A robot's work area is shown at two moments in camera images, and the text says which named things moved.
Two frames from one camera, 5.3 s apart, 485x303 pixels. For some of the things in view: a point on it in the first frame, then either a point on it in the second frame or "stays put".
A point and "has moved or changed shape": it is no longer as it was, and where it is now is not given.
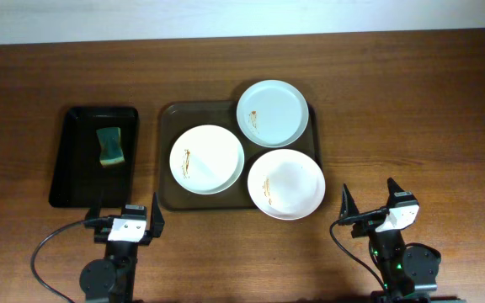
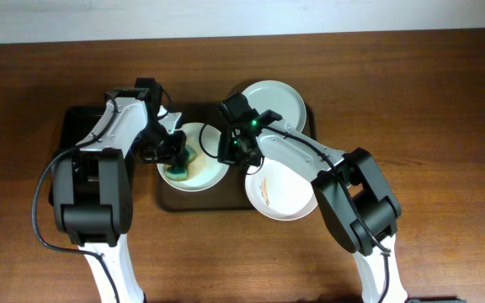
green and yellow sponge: [110, 145] has moved or changed shape
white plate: [209, 161] has moved or changed shape
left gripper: [157, 223] -> [177, 151]
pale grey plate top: [274, 114] stays put
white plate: [286, 184] stays put
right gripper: [365, 227] -> [226, 156]
